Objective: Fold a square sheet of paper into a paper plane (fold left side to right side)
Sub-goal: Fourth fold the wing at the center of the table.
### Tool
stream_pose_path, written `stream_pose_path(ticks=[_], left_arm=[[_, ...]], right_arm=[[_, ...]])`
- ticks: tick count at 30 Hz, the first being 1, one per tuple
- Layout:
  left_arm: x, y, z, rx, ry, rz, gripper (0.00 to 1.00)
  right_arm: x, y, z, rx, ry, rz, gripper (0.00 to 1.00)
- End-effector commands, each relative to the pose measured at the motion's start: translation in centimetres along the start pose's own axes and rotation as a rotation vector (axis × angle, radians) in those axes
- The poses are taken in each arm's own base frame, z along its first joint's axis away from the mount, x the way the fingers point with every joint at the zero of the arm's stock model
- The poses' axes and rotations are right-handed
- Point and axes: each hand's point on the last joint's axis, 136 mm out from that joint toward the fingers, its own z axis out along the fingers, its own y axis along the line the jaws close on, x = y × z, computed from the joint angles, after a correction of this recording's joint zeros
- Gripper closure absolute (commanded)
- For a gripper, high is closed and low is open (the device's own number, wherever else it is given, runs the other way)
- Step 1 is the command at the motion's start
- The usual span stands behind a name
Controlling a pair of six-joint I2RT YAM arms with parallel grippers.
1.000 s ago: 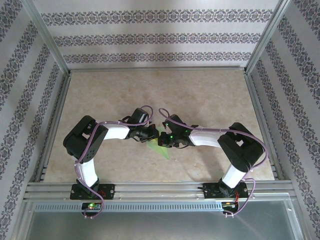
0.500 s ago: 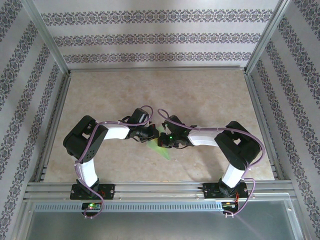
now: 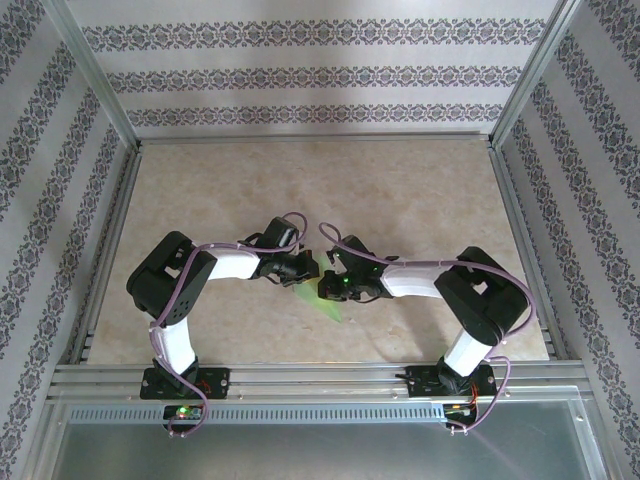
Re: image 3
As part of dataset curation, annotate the aluminium rail along patterned wall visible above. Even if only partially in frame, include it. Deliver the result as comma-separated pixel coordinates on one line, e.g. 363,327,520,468
133,130,497,147

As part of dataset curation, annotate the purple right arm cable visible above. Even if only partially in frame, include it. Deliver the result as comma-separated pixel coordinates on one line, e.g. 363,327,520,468
318,221,535,435

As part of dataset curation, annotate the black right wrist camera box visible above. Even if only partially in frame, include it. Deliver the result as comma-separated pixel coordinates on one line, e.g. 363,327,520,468
331,235,372,267

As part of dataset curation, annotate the aluminium rail under arm bases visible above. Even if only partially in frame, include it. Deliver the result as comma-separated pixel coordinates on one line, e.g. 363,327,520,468
47,363,594,402

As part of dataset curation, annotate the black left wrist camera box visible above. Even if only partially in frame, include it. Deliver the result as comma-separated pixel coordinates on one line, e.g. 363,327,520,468
261,216,300,251

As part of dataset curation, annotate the aluminium corner post by left arm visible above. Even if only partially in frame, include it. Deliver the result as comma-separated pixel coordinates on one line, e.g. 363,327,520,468
41,0,140,147

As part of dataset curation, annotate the aluminium corner post by right arm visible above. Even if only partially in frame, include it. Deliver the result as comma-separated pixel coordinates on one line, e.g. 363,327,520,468
491,0,590,145

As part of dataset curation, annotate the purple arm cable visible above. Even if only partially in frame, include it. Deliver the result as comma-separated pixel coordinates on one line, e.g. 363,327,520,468
318,221,535,435
149,211,309,439

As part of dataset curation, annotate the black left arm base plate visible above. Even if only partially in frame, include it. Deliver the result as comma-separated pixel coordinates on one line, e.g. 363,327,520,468
140,366,233,402

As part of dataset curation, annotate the small circuit board green light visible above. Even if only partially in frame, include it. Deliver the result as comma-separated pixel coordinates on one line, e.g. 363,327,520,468
164,405,204,422

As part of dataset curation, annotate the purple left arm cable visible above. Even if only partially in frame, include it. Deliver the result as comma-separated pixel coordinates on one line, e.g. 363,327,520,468
149,211,309,439

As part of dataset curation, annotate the light green paper sheet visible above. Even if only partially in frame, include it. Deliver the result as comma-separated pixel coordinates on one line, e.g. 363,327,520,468
291,253,345,325

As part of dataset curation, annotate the aluminium side rail by right arm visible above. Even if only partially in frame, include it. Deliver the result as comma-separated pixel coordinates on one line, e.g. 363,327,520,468
486,141,572,362

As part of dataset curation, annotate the grey slotted cable duct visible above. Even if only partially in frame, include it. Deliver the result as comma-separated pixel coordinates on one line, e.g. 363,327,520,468
66,405,447,423

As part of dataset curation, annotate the grey metal sheet panel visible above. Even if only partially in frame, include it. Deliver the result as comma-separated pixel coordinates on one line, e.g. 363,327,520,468
42,399,610,480

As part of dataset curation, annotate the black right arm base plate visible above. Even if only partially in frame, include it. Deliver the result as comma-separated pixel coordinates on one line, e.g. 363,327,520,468
405,364,498,400

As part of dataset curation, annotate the aluminium side rail by left arm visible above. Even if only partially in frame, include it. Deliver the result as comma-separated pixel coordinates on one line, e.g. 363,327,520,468
73,143,145,365

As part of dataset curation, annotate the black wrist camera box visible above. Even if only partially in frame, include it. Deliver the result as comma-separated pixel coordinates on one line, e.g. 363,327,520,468
261,216,300,251
331,235,372,267

